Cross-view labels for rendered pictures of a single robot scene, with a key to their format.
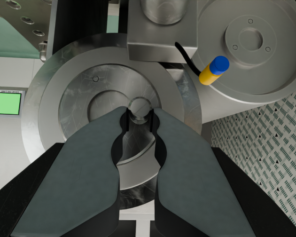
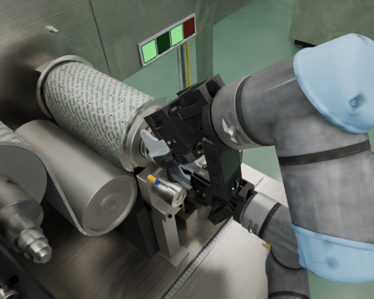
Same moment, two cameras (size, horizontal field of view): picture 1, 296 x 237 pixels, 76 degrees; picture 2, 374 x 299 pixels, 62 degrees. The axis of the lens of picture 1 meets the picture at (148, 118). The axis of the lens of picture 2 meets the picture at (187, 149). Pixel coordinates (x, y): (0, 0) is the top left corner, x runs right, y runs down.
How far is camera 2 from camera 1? 46 cm
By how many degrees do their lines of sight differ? 57
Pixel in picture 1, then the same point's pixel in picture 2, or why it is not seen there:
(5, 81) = not seen: outside the picture
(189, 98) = (129, 164)
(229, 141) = not seen: hidden behind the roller
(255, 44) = (107, 206)
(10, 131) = (142, 28)
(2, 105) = (152, 47)
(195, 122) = (123, 158)
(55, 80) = not seen: hidden behind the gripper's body
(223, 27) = (121, 200)
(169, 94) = (139, 160)
